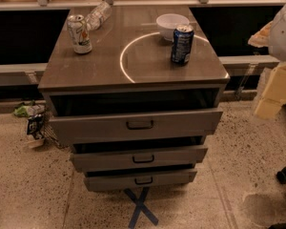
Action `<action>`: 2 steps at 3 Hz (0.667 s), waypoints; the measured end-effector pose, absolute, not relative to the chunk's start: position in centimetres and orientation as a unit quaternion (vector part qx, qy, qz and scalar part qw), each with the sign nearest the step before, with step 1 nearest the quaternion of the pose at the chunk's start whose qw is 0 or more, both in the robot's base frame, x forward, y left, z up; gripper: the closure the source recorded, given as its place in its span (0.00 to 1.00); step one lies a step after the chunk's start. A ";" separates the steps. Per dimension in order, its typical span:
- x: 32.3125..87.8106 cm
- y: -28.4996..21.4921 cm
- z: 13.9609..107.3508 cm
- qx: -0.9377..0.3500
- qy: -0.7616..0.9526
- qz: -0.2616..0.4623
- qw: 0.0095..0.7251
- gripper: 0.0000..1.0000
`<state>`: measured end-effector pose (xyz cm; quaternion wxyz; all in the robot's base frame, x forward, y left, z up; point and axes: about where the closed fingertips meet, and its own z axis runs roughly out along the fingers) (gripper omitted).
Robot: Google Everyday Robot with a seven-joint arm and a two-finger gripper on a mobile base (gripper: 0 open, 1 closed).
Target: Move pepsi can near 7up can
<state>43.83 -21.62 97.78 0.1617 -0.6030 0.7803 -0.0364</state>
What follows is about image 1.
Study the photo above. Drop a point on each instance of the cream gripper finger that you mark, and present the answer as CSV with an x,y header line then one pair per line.
x,y
261,38
271,92

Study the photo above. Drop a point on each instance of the blue pepsi can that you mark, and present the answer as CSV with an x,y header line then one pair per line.
x,y
182,44

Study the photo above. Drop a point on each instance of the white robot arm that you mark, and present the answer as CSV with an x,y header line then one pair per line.
x,y
273,36

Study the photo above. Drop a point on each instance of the white green 7up can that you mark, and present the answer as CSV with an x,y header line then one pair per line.
x,y
79,33

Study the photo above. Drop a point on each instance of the black chair caster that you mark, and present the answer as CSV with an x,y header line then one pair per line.
x,y
281,176

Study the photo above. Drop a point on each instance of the top grey drawer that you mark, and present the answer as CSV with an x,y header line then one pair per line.
x,y
118,127

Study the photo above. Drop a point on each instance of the grey drawer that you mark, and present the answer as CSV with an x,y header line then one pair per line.
x,y
137,180
118,127
135,159

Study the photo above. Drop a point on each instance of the white bowl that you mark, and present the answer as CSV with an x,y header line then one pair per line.
x,y
167,23

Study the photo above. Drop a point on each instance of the grey drawer cabinet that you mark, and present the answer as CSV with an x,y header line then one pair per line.
x,y
129,71

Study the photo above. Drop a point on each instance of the bottom grey drawer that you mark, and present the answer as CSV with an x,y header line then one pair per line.
x,y
137,180

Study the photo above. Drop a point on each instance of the clear plastic water bottle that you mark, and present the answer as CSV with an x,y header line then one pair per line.
x,y
96,18

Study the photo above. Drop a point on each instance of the middle grey drawer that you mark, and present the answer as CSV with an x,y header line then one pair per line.
x,y
135,159

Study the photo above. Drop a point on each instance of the blue tape cross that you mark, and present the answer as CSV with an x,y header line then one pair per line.
x,y
140,207

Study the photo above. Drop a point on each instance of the black snack bag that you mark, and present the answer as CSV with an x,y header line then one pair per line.
x,y
35,125

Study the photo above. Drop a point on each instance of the green snack bag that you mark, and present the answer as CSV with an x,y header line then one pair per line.
x,y
28,109

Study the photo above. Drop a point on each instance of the wire mesh basket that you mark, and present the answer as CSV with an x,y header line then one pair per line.
x,y
49,135

